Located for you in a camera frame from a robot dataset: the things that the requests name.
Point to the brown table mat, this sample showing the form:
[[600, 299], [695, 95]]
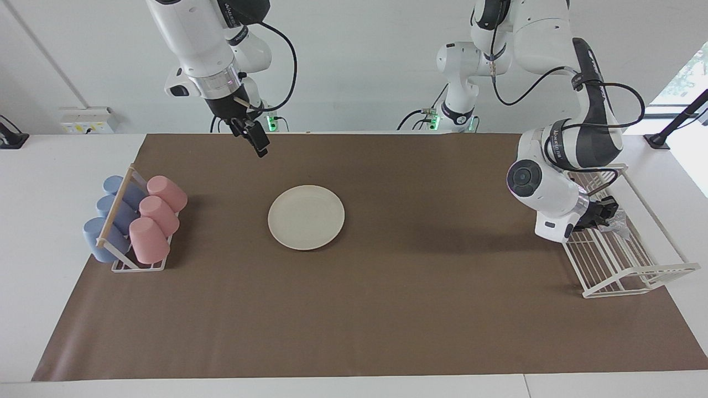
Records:
[[387, 309]]

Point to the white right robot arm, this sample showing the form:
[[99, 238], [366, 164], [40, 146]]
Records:
[[193, 38]]

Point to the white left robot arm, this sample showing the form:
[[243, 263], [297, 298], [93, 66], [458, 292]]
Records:
[[542, 33]]

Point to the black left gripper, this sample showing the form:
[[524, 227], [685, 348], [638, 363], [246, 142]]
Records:
[[589, 216]]

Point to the pink plastic cup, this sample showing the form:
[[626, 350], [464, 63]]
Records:
[[167, 192], [148, 240], [160, 214]]

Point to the small box with green light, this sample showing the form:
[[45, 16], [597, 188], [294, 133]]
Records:
[[432, 119], [272, 122]]

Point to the blue plastic cup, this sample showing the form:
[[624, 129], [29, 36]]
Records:
[[109, 207], [97, 240], [113, 182]]

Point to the cream round plate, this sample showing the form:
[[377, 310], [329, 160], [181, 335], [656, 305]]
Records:
[[306, 217]]

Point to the white power strip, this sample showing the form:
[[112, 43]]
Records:
[[88, 120]]

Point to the beige stick on right gripper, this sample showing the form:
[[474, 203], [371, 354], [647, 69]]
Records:
[[241, 103]]

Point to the white cup holder rack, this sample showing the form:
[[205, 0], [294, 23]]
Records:
[[113, 218]]

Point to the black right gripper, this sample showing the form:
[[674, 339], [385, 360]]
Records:
[[227, 105]]

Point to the bright window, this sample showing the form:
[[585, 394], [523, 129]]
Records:
[[691, 77]]

